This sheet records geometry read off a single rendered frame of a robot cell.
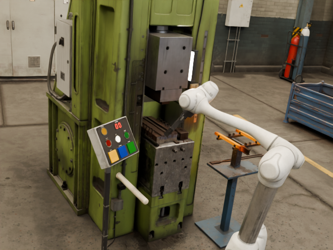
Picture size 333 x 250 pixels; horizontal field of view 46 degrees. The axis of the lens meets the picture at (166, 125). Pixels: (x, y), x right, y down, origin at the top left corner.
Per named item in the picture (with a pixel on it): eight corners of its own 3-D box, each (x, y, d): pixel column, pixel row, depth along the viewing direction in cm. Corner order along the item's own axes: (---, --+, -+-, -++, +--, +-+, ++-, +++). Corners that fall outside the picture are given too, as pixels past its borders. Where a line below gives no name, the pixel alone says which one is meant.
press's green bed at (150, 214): (182, 232, 361) (188, 188, 344) (147, 244, 341) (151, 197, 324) (151, 203, 403) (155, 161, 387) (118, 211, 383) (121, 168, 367)
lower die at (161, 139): (176, 141, 325) (177, 131, 322) (155, 144, 315) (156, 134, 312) (150, 123, 358) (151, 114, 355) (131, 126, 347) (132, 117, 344)
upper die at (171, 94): (181, 99, 313) (182, 88, 310) (159, 102, 302) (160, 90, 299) (153, 86, 345) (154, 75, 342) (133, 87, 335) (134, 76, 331)
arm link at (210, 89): (195, 94, 235) (185, 97, 224) (212, 76, 227) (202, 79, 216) (207, 108, 232) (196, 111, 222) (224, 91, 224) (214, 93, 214)
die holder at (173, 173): (189, 188, 344) (194, 141, 329) (151, 197, 324) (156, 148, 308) (155, 161, 387) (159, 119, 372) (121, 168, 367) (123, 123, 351)
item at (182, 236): (198, 243, 349) (198, 241, 348) (141, 263, 318) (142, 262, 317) (174, 219, 379) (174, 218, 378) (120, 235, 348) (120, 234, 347)
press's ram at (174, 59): (195, 87, 317) (201, 37, 303) (155, 91, 296) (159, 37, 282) (167, 74, 349) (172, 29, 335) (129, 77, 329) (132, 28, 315)
